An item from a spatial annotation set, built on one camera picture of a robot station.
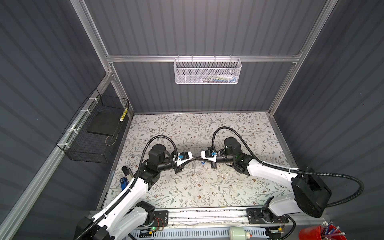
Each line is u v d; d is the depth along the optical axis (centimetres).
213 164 67
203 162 72
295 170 47
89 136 72
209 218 75
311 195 43
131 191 50
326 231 60
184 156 60
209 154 61
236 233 63
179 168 65
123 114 82
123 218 54
